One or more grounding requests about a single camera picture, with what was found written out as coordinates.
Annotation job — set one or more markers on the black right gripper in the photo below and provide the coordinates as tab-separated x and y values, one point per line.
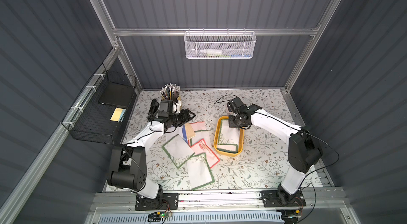
240	120

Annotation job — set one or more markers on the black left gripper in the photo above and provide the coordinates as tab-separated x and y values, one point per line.
179	118

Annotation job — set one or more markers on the yellow storage tray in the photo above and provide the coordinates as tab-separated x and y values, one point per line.
241	142

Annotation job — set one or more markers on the blue bordered stationery paper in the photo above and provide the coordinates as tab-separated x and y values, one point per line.
182	133

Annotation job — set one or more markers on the green bordered stationery paper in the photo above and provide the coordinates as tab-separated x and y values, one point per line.
201	135

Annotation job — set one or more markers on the beige lined stationery paper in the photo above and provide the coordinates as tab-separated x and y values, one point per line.
189	131

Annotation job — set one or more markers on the red bordered stationery paper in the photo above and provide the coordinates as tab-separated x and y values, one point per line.
198	126

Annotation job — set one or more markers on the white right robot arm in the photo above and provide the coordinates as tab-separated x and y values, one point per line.
304	150

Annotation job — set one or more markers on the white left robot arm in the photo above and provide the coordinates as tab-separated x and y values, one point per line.
128	163

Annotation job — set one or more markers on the bundle of pencils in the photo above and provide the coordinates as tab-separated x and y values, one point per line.
170	91

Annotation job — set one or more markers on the yellow sticky notes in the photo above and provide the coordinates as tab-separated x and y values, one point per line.
118	114

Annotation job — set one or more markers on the black notebook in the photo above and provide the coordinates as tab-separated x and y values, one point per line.
117	95

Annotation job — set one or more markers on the white glue bottle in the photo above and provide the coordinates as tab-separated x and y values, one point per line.
211	52

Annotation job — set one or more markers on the black wire wall basket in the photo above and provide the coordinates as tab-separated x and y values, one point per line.
90	120

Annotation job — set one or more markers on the white mesh wall basket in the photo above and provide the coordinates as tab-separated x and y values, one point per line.
235	45

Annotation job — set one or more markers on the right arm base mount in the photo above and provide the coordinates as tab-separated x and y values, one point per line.
276	198

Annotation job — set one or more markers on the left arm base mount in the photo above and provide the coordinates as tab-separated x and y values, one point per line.
163	202

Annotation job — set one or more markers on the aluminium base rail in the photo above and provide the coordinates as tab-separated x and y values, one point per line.
218	200

